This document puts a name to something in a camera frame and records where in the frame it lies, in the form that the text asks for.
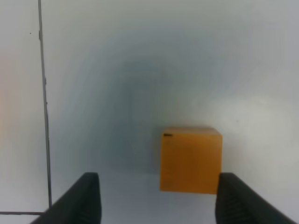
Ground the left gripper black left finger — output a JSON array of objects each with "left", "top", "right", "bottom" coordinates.
[{"left": 32, "top": 172, "right": 102, "bottom": 224}]

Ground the orange cube block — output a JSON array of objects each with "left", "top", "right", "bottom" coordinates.
[{"left": 160, "top": 127, "right": 222, "bottom": 195}]

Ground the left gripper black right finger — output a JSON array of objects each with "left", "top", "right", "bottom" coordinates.
[{"left": 215, "top": 173, "right": 295, "bottom": 224}]

